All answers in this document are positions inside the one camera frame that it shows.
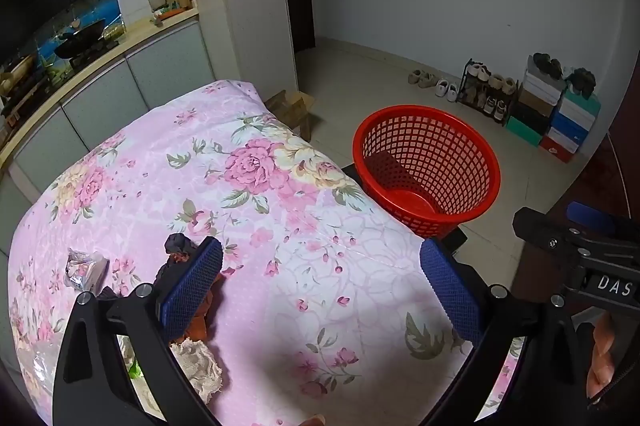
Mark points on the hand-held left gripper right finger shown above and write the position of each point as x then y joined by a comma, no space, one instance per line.
452,291

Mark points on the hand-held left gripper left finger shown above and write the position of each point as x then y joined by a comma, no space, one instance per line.
192,286

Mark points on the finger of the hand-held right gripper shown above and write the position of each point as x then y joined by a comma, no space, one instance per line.
595,217
540,231

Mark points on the reddish brown bag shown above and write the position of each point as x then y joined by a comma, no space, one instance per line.
200,326

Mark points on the black plastic bag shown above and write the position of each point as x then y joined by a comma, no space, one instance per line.
177,246

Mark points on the beige cloth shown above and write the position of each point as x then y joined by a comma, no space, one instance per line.
200,366

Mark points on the red plastic mesh basket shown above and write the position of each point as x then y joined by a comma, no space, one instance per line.
410,206

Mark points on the green snack packet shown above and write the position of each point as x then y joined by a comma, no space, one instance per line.
135,370

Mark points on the silver foil wrapper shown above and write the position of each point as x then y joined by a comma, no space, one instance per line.
82,268

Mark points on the person's right hand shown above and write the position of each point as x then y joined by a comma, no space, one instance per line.
600,356

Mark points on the dark red wooden cabinet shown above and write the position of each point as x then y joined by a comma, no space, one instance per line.
620,176

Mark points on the black stool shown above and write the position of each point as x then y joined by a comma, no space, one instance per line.
455,242

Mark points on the pink floral blanket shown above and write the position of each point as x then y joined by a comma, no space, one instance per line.
300,256

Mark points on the stack of shoe boxes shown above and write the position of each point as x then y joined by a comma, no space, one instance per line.
540,106

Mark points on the black shoe rack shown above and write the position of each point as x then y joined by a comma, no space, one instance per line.
510,106

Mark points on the pair of dark shoes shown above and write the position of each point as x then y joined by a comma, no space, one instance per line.
581,82
547,65

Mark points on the group of assorted shoes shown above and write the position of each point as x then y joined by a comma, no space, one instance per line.
492,81

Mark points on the white shoe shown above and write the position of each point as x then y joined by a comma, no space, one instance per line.
440,88
451,93

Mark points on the clear plastic bag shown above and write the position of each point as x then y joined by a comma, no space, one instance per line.
40,361

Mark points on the beige shoe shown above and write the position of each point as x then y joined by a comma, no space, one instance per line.
415,78
427,80

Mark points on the open cardboard box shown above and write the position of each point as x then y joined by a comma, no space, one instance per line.
295,109

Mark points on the kitchen counter cabinet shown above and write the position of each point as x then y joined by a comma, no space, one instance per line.
165,61

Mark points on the black gas stove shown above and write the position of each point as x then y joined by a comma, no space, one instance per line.
95,55

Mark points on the shiny yellow green bag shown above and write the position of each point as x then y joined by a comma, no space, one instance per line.
114,32

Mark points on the black wok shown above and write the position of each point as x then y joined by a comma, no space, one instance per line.
80,39

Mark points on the golden cooking pot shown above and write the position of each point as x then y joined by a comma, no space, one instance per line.
17,76

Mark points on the small orange green packet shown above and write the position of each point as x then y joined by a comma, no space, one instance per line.
172,12

